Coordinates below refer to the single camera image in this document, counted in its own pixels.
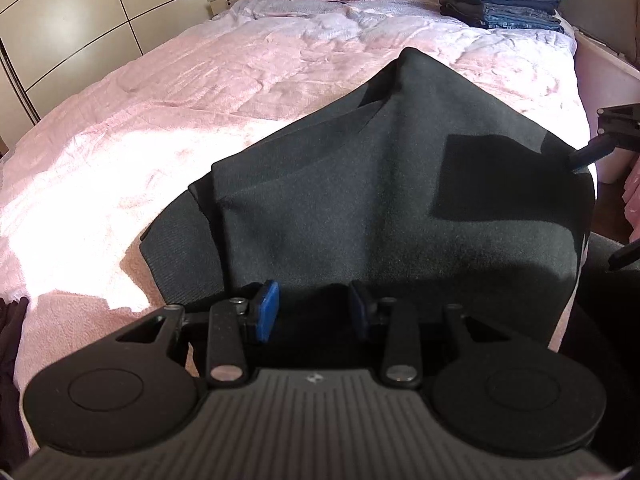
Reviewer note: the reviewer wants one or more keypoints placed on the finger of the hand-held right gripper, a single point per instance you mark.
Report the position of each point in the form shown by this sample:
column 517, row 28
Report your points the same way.
column 620, row 122
column 625, row 258

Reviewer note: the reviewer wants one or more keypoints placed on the dark cloth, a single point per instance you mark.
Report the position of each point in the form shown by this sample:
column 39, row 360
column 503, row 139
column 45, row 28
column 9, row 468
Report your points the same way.
column 600, row 335

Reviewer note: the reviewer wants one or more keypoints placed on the white panelled wardrobe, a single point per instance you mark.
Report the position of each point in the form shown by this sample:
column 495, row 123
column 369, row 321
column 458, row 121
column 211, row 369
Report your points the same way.
column 75, row 20

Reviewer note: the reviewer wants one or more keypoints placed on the black sweatshirt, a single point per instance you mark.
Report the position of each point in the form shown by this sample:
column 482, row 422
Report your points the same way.
column 350, row 185

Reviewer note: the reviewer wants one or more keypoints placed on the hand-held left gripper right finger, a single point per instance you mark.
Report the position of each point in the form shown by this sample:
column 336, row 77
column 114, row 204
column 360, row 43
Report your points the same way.
column 361, row 310

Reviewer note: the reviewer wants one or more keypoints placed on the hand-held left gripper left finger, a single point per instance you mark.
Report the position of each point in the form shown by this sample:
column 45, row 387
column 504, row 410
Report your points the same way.
column 265, row 310

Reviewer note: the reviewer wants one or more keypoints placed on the dark purple garment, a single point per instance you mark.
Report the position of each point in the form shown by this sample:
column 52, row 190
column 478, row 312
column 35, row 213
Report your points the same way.
column 10, row 385

